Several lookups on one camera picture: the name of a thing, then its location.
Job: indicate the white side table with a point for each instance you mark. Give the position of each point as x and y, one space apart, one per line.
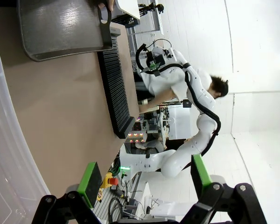
128 8

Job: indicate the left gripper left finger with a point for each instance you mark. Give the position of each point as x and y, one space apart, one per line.
89 184

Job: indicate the bystander hand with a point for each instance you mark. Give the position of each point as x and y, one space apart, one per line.
144 109

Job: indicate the control box with red lights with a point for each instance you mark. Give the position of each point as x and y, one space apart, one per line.
136 137

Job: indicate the black plastic tray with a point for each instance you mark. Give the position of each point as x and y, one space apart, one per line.
60 28

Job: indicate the person's left hand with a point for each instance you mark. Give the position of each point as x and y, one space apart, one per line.
108 3

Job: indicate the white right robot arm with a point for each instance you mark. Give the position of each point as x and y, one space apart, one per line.
177 163

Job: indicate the clear plastic storage box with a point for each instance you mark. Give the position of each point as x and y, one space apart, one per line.
11 151

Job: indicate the bystander bare forearm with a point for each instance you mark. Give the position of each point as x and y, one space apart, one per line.
161 98

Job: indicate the bystander in white shirt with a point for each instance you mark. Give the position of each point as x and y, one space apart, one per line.
156 80

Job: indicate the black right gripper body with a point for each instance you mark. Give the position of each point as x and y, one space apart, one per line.
159 60

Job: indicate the black slotted PCB rack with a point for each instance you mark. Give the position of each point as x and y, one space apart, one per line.
114 88

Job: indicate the yellow emergency stop button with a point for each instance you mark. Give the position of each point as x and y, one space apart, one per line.
111 180

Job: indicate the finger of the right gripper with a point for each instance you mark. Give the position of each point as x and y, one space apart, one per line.
153 66

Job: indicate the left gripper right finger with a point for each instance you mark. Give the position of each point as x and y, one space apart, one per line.
201 179

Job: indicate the black camera pole stand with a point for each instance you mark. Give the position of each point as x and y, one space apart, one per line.
151 8

